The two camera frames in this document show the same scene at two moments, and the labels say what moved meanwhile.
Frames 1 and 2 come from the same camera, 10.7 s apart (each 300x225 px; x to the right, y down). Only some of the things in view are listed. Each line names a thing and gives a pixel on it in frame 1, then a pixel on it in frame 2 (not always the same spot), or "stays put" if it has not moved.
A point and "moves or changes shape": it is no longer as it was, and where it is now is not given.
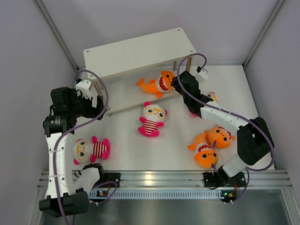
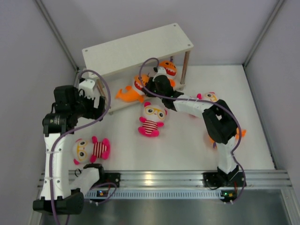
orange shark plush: [162, 85] moves or changes shape
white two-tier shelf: [121, 65] stays put
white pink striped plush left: [83, 150] stays put
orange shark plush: [205, 154] -> [170, 70]
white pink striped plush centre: [154, 116] stays put
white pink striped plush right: [212, 95] stays put
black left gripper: [92, 112] stays put
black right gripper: [176, 85] -> [150, 84]
